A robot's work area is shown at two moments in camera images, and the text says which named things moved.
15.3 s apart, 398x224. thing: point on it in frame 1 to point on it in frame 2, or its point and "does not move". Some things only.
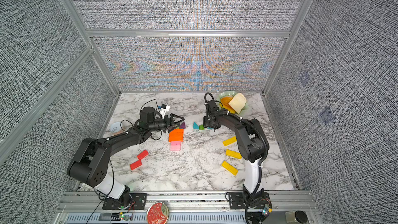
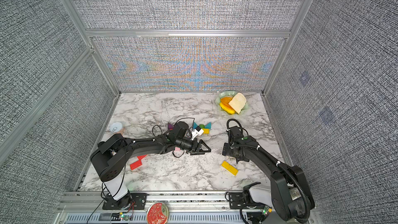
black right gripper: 205,123 to 227,146
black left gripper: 171,121 to 194,146
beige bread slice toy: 237,102 does not move
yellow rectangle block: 230,167 does not move
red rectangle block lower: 136,164 does not move
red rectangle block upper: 142,154 does not move
